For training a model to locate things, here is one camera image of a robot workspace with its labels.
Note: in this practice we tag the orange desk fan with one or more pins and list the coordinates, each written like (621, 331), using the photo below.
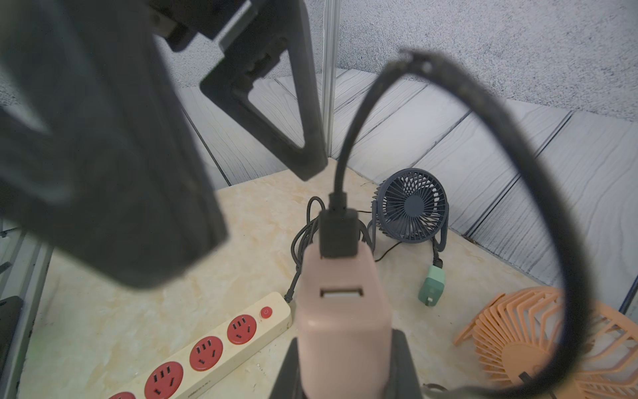
(516, 334)

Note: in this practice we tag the green USB plug adapter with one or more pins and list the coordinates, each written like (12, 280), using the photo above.
(433, 286)

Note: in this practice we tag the left aluminium frame post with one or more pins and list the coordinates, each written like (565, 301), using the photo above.
(331, 27)

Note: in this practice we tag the dark blue desk fan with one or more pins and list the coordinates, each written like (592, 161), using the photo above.
(411, 206)

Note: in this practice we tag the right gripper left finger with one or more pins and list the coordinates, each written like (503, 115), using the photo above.
(288, 384)

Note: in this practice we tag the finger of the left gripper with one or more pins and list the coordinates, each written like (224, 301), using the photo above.
(266, 82)
(113, 177)

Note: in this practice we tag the pink USB plug adapter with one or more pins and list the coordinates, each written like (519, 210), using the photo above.
(343, 320)

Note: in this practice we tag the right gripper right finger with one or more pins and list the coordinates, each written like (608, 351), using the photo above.
(404, 382)

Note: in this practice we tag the beige power strip red sockets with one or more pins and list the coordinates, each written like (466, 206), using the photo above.
(197, 367)

